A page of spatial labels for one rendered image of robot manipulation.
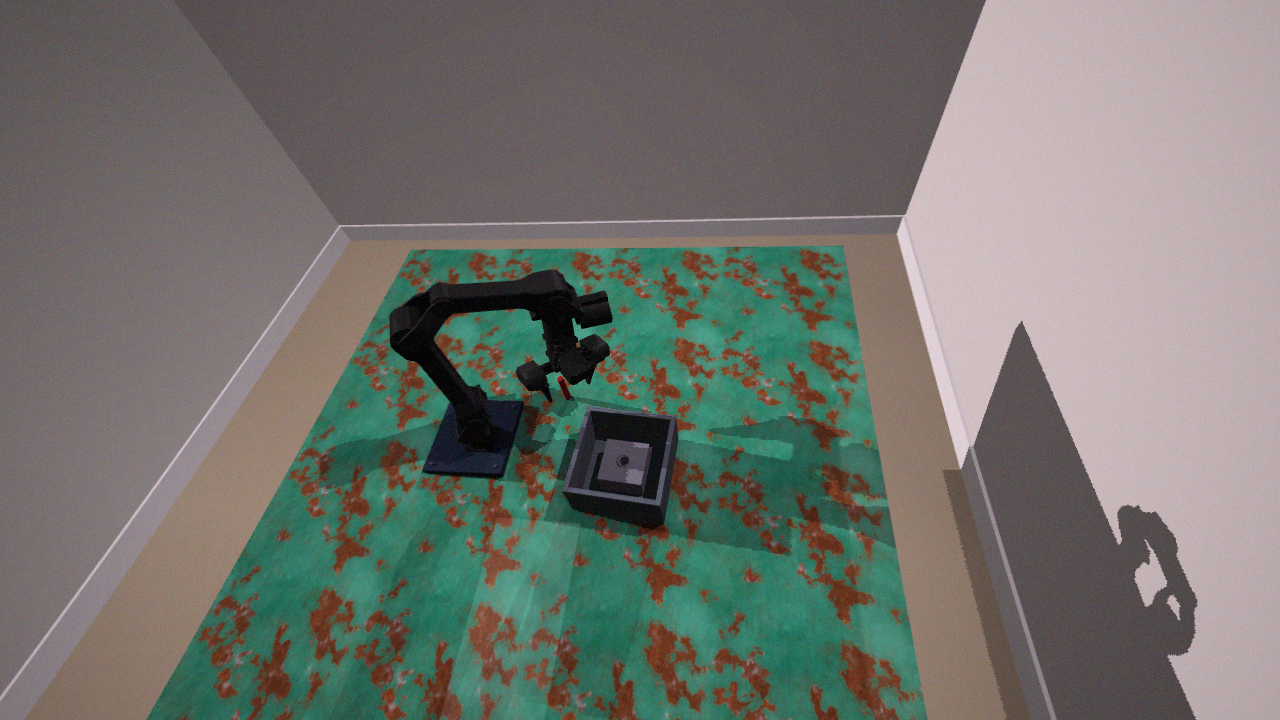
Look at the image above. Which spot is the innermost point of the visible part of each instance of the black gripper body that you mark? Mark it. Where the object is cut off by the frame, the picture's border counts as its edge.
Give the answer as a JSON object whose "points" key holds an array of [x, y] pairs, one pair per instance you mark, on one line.
{"points": [[534, 376]]}

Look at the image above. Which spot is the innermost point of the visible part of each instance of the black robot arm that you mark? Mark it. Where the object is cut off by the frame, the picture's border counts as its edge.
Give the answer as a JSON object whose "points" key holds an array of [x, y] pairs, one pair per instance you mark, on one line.
{"points": [[545, 294]]}

